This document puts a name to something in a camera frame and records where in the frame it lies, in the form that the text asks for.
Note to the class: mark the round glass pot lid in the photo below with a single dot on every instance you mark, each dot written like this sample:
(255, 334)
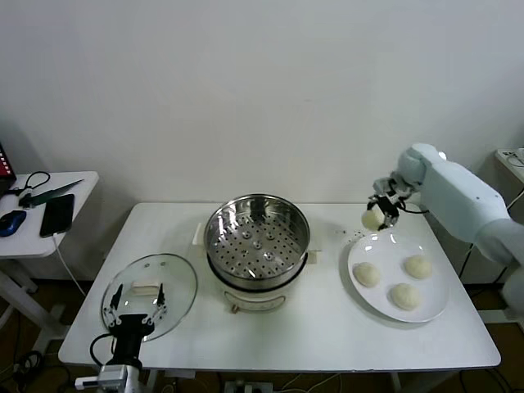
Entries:
(176, 282)

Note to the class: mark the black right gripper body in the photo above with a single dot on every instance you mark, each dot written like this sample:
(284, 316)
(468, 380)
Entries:
(389, 204)

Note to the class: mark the white side table with power strip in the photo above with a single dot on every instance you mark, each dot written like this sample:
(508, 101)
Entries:
(507, 303)

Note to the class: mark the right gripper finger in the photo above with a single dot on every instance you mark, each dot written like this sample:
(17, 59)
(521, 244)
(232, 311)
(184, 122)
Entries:
(391, 219)
(373, 203)

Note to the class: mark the black smartphone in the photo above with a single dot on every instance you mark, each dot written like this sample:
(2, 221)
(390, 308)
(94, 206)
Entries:
(57, 214)

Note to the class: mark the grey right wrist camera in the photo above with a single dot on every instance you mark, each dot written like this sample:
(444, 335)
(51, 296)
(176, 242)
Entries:
(393, 186)

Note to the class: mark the large white plate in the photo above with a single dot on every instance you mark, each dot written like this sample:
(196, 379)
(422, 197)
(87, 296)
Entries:
(380, 249)

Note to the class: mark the white side table with laptop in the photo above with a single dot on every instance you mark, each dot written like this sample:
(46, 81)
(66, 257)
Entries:
(84, 184)

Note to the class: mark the blue computer mouse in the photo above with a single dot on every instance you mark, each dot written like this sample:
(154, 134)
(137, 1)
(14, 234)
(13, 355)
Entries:
(12, 223)

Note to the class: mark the white power strip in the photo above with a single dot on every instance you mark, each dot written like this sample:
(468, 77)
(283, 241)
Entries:
(511, 156)

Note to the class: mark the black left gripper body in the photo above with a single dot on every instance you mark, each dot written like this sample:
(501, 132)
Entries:
(131, 333)

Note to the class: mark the white steamed baozi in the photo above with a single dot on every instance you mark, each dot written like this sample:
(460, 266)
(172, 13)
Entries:
(404, 296)
(367, 274)
(417, 267)
(371, 220)

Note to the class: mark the perforated steel steamer basket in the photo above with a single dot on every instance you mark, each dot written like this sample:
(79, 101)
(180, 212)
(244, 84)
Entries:
(254, 249)

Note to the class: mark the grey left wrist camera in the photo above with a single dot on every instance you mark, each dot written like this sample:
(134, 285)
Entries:
(98, 376)

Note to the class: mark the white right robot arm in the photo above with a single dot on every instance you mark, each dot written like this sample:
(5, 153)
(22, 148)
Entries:
(462, 196)

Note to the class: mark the cream electric cooker base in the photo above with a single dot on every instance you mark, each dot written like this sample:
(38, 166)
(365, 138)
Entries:
(254, 296)

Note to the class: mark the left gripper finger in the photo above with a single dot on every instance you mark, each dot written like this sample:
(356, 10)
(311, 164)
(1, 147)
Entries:
(161, 301)
(114, 301)

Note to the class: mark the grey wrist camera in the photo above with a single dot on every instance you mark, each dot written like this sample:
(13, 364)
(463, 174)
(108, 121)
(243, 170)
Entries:
(393, 186)
(98, 376)

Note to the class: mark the grey floor power strip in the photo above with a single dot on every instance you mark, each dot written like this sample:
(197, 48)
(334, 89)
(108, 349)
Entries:
(249, 387)

